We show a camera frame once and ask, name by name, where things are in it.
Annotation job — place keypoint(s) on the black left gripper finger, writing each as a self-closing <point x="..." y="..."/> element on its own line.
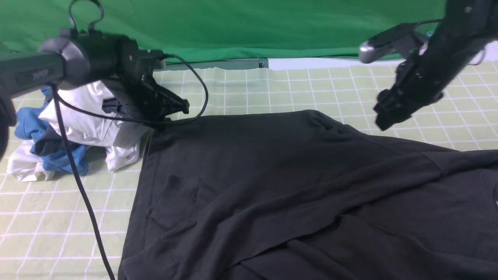
<point x="171" y="102"/>

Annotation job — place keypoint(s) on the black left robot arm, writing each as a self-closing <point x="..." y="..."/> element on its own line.
<point x="76" y="59"/>

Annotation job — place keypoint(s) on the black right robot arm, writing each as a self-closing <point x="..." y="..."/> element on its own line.
<point x="457" y="11"/>

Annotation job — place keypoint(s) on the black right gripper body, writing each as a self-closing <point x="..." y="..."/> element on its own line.
<point x="449" y="50"/>

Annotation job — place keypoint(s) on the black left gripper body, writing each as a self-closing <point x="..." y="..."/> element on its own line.
<point x="138" y="101"/>

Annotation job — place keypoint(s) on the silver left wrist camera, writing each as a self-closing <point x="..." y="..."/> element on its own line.
<point x="153" y="59"/>

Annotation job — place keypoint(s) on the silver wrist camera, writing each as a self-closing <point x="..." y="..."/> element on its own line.
<point x="153" y="59"/>
<point x="401" y="39"/>

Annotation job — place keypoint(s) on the dark gray long-sleeved shirt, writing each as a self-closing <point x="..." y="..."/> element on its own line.
<point x="300" y="196"/>

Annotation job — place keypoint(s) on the blue crumpled garment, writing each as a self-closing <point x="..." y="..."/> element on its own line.
<point x="24" y="165"/>

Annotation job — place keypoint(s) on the green metal base bar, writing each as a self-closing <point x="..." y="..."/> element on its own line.
<point x="231" y="64"/>

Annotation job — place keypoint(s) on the green backdrop cloth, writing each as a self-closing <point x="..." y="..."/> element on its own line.
<point x="210" y="30"/>

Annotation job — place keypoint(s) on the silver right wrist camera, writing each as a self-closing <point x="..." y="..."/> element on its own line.
<point x="401" y="39"/>

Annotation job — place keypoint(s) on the white crumpled shirt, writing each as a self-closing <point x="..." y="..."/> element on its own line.
<point x="121" y="140"/>

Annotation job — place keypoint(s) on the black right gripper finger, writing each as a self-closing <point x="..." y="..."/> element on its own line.
<point x="391" y="112"/>

